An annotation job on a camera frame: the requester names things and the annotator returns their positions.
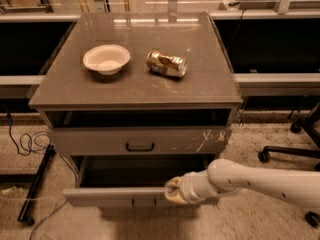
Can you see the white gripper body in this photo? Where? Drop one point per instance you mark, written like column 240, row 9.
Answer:
column 187, row 188

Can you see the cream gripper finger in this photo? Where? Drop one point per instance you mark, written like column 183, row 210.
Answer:
column 176, row 198
column 173, row 184

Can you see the grey drawer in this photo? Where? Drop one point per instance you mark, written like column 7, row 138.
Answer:
column 137, row 181
column 140, row 140

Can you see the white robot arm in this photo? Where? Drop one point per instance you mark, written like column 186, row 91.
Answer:
column 225, row 177

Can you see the grey drawer cabinet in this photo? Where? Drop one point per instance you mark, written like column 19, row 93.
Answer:
column 72, row 96

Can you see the grey top drawer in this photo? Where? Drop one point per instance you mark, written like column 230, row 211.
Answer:
column 140, row 140

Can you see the crushed gold soda can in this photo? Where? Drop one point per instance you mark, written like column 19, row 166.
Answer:
column 172, row 66

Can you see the white paper bowl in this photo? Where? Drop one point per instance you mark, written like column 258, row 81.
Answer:
column 106, row 59

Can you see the black stand leg with caster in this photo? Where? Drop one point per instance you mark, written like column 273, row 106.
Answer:
column 25, row 212

